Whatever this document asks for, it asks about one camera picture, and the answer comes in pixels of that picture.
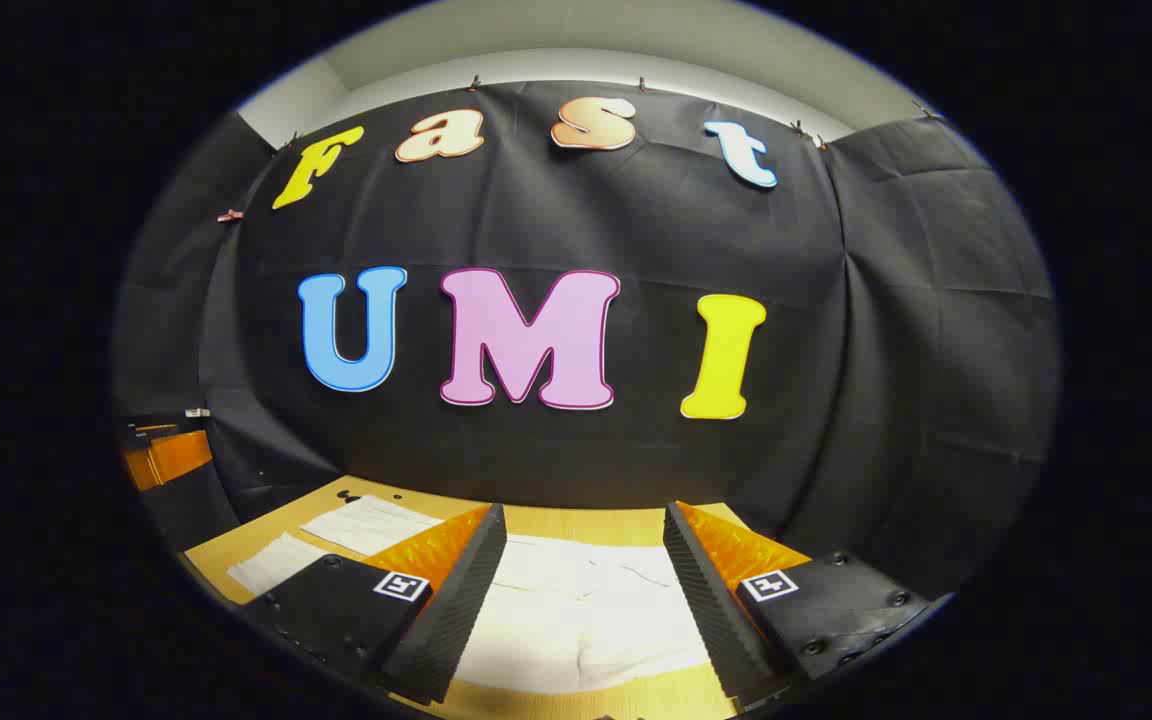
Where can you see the black backdrop cloth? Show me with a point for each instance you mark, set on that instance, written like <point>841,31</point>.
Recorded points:
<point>636,230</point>

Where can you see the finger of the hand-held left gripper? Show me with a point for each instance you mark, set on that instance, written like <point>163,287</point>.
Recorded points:
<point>171,458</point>

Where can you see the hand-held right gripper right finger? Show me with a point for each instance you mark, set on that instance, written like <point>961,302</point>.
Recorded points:
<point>706,600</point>

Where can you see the white jeans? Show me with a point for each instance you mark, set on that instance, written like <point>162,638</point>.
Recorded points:
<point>576,620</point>

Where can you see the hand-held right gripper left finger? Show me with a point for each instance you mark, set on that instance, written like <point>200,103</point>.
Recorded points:
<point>466,600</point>

